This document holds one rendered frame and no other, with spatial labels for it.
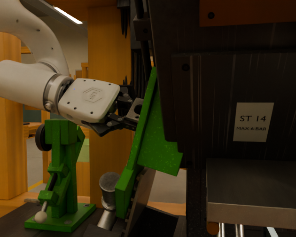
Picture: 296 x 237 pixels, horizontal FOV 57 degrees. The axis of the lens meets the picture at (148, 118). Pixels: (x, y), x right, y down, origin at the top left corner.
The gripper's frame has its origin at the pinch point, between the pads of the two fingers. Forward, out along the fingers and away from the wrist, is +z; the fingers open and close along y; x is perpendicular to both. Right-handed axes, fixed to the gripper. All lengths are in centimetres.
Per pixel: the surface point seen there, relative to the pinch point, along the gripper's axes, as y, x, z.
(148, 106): -5.2, -10.3, 3.7
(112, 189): -16.0, -0.4, 1.6
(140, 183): -12.5, 1.3, 5.3
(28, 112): 520, 846, -671
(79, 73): 675, 702, -494
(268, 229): -15.2, -3.4, 25.2
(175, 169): -10.6, -3.1, 10.4
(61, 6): 32.8, 0.8, -36.2
